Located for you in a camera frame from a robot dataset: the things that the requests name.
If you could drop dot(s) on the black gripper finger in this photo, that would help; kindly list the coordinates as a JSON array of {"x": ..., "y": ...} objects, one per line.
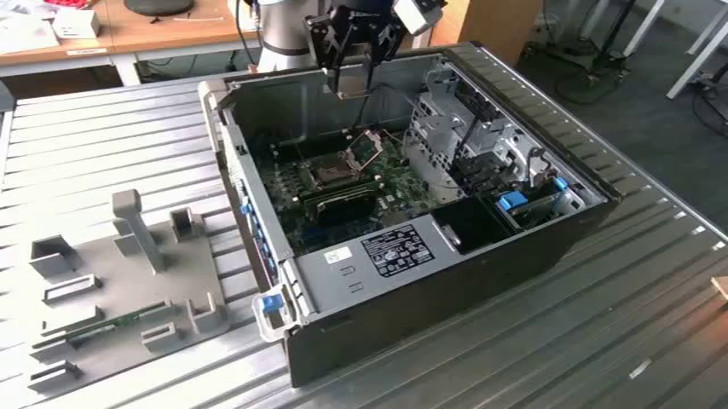
[
  {"x": 383, "y": 42},
  {"x": 323, "y": 42}
]

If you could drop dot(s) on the CPU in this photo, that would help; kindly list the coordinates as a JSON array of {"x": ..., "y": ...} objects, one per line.
[{"x": 346, "y": 83}]

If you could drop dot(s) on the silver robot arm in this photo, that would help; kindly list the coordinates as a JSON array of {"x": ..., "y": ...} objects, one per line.
[{"x": 285, "y": 34}]

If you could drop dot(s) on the CPU socket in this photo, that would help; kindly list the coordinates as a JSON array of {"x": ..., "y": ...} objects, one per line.
[{"x": 326, "y": 174}]

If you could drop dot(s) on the wooden cabinet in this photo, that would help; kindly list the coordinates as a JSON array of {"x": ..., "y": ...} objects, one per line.
[{"x": 494, "y": 25}]

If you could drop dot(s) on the metal drive cage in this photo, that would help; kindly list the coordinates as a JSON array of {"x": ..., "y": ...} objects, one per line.
[{"x": 438, "y": 128}]

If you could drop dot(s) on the wooden desk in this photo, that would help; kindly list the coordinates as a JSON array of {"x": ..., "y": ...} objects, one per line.
[{"x": 170, "y": 36}]

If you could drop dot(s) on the black round pad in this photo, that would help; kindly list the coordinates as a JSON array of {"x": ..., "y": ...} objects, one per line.
[{"x": 159, "y": 6}]

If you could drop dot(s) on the green motherboard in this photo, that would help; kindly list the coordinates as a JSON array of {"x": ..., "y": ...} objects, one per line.
[{"x": 398, "y": 183}]

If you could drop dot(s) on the green RAM stick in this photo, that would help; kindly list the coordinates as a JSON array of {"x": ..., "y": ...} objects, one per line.
[
  {"x": 341, "y": 194},
  {"x": 127, "y": 319}
]

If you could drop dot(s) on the black graphics card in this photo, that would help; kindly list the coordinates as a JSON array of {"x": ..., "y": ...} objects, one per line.
[{"x": 346, "y": 211}]

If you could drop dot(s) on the black wheeled stand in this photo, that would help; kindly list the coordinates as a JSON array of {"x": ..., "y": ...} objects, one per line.
[{"x": 612, "y": 42}]

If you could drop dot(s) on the blue retainer clip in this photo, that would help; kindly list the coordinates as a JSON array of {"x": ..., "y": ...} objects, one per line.
[{"x": 244, "y": 209}]

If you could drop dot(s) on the white cardboard box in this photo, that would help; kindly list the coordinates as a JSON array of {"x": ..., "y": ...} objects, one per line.
[{"x": 76, "y": 24}]

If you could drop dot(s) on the hard disk in blue carrier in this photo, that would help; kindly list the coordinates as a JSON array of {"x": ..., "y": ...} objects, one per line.
[{"x": 514, "y": 201}]

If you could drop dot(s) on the blue plastic tab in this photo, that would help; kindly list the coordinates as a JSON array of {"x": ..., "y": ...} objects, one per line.
[{"x": 561, "y": 184}]

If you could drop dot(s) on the red box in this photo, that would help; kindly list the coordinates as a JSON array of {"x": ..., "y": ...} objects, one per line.
[{"x": 68, "y": 3}]

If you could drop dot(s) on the grey power supply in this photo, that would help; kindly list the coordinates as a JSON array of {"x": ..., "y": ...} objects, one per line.
[{"x": 341, "y": 281}]

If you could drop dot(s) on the blue case latch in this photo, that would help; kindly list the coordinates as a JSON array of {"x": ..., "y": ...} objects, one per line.
[{"x": 269, "y": 303}]

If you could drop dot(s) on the black PC case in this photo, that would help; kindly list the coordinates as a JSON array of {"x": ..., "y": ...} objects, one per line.
[{"x": 426, "y": 319}]

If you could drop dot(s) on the grey parts rack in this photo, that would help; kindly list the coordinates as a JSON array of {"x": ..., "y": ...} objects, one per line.
[{"x": 114, "y": 272}]

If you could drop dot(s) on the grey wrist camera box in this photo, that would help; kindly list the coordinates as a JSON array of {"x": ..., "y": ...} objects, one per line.
[{"x": 418, "y": 15}]

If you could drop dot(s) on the white desk frame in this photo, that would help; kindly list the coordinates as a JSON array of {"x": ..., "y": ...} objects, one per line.
[
  {"x": 699, "y": 65},
  {"x": 641, "y": 30}
]

